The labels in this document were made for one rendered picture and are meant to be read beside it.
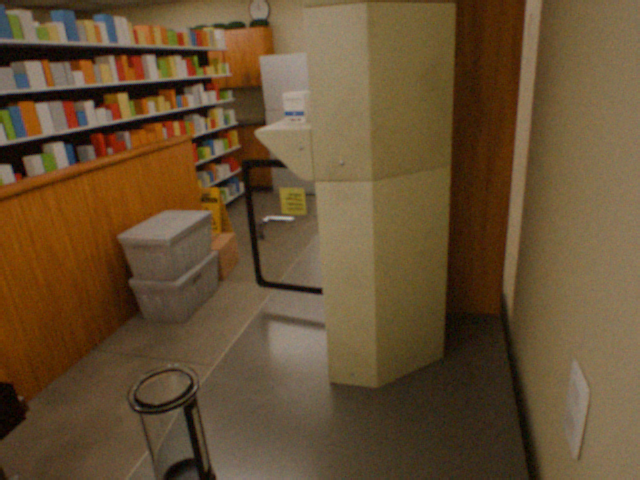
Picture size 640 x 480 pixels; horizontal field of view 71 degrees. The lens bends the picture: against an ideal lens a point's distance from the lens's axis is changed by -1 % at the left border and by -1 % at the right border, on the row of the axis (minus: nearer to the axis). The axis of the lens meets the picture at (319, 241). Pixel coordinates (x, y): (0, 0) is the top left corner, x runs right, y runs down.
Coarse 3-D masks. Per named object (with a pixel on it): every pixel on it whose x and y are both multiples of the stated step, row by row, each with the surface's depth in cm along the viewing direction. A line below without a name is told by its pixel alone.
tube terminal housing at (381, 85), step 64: (320, 64) 79; (384, 64) 78; (448, 64) 85; (320, 128) 83; (384, 128) 82; (448, 128) 90; (320, 192) 88; (384, 192) 86; (448, 192) 95; (384, 256) 91; (384, 320) 96
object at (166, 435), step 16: (160, 368) 75; (176, 368) 75; (192, 368) 75; (144, 384) 73; (160, 384) 75; (176, 384) 76; (192, 384) 71; (128, 400) 68; (144, 400) 73; (160, 400) 76; (176, 400) 67; (144, 416) 68; (160, 416) 68; (176, 416) 69; (144, 432) 70; (160, 432) 69; (176, 432) 69; (160, 448) 70; (176, 448) 70; (160, 464) 71; (176, 464) 71; (192, 464) 73
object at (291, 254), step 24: (264, 168) 125; (288, 168) 123; (264, 192) 128; (288, 192) 125; (312, 192) 122; (264, 216) 131; (288, 216) 128; (312, 216) 125; (288, 240) 131; (312, 240) 128; (264, 264) 137; (288, 264) 134; (312, 264) 131
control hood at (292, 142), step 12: (264, 132) 86; (276, 132) 86; (288, 132) 85; (300, 132) 84; (276, 144) 86; (288, 144) 86; (300, 144) 85; (312, 144) 85; (288, 156) 87; (300, 156) 86; (312, 156) 86; (300, 168) 87; (312, 168) 86; (312, 180) 87
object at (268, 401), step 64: (256, 320) 132; (320, 320) 130; (448, 320) 125; (256, 384) 105; (320, 384) 103; (384, 384) 102; (448, 384) 100; (256, 448) 87; (320, 448) 86; (384, 448) 85; (448, 448) 84; (512, 448) 83
